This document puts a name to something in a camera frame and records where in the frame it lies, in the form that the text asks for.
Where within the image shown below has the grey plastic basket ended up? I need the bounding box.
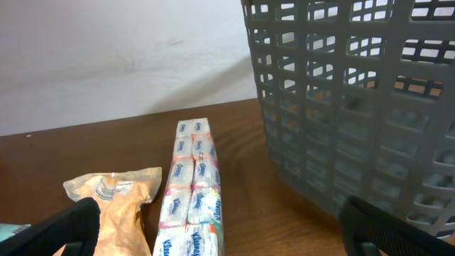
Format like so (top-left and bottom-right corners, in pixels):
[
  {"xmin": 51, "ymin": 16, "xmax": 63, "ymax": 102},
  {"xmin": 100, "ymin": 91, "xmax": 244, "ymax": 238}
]
[{"xmin": 242, "ymin": 0, "xmax": 454, "ymax": 239}]

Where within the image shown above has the teal snack packet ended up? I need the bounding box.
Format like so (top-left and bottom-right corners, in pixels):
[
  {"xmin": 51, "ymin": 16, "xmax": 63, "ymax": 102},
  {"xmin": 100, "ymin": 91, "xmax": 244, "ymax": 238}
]
[{"xmin": 0, "ymin": 223, "xmax": 31, "ymax": 242}]

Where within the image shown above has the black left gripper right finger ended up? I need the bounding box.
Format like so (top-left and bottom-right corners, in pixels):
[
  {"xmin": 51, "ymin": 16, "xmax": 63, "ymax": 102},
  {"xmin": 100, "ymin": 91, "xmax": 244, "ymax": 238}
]
[{"xmin": 338, "ymin": 196, "xmax": 454, "ymax": 256}]

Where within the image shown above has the tan vacuum food pouch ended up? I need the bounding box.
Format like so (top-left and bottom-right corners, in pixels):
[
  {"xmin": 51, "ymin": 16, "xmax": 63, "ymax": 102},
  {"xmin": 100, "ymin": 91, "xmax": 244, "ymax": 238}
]
[{"xmin": 63, "ymin": 167, "xmax": 162, "ymax": 256}]

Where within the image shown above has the Kleenex tissue multipack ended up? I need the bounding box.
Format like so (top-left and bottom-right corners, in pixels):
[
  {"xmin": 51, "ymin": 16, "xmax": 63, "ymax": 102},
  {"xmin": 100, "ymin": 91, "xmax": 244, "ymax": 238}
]
[{"xmin": 152, "ymin": 117, "xmax": 225, "ymax": 256}]

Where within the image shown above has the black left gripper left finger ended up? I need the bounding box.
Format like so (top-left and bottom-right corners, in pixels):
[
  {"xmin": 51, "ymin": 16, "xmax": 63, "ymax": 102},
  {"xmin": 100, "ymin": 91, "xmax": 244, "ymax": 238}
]
[{"xmin": 1, "ymin": 198, "xmax": 100, "ymax": 256}]

